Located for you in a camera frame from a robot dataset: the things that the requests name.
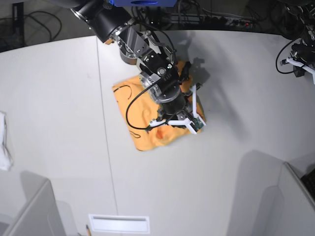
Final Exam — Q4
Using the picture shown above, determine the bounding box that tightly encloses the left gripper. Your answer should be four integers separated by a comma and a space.
291, 43, 315, 77

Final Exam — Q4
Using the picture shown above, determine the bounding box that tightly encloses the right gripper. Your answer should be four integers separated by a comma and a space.
157, 93, 193, 129

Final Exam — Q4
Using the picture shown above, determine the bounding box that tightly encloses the orange T-shirt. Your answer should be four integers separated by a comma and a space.
112, 76, 191, 151

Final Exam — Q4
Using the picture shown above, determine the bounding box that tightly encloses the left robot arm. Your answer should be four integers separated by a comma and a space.
277, 0, 315, 78

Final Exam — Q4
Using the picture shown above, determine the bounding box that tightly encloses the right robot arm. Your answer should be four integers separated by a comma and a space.
70, 0, 203, 134

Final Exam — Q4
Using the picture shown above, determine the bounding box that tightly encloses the black keyboard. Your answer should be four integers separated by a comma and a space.
301, 169, 315, 199

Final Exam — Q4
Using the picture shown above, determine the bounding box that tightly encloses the grey partition right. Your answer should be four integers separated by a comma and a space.
259, 163, 315, 236

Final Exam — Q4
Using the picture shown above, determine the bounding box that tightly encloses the grey partition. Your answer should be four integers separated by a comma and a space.
0, 171, 66, 236
259, 163, 315, 236

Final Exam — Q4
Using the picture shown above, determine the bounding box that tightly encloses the white paper label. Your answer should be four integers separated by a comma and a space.
89, 214, 150, 234

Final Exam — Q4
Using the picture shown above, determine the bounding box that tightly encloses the blue grey box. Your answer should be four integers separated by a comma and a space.
113, 0, 177, 7

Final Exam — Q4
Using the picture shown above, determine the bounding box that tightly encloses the pencil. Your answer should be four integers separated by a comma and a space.
86, 225, 92, 236

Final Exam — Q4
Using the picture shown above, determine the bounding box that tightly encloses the grey partition left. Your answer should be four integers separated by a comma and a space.
0, 171, 66, 236

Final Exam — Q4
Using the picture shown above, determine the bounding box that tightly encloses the white cloth at left edge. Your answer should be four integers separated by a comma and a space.
0, 111, 13, 171

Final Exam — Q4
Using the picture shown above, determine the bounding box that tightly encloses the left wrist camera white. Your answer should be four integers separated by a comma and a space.
280, 57, 315, 84

